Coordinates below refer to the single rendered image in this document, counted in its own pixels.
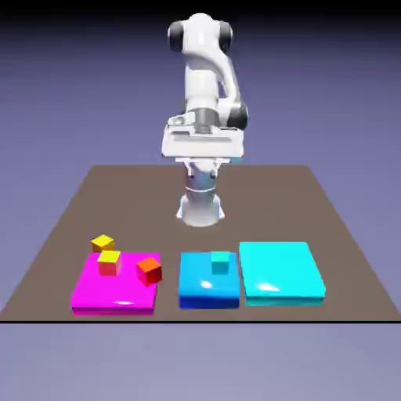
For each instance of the large magenta box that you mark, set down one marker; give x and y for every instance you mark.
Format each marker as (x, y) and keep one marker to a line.
(119, 291)

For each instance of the large cyan box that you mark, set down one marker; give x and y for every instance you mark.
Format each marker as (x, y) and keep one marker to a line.
(278, 269)

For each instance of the small teal cube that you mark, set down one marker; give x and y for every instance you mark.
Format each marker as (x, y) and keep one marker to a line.
(220, 263)

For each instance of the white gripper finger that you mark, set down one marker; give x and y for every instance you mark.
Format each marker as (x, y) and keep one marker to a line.
(191, 169)
(214, 169)

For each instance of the small red cube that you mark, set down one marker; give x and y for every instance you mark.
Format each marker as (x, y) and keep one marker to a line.
(149, 271)

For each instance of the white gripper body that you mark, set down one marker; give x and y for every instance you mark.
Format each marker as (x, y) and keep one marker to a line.
(203, 145)

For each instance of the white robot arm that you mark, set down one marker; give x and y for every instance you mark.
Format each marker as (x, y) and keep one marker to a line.
(200, 62)

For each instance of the large blue box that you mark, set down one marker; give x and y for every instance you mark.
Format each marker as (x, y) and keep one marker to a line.
(206, 288)

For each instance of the small yellow cube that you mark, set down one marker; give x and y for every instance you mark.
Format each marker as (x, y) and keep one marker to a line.
(109, 262)
(102, 242)

